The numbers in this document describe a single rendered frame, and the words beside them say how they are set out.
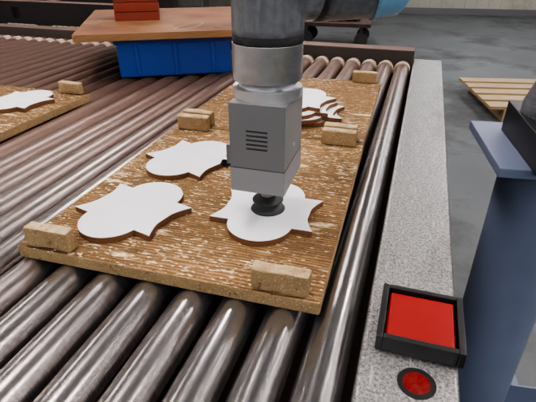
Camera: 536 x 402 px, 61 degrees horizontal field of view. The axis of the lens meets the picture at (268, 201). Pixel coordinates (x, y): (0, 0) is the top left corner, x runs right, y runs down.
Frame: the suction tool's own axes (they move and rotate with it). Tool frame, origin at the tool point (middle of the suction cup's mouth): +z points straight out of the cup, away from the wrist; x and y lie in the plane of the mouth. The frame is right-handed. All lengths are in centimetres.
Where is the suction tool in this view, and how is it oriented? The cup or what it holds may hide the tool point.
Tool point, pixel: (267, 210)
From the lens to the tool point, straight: 57.7
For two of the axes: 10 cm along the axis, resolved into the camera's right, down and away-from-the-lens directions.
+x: 9.6, 1.4, -2.4
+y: -2.8, 4.7, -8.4
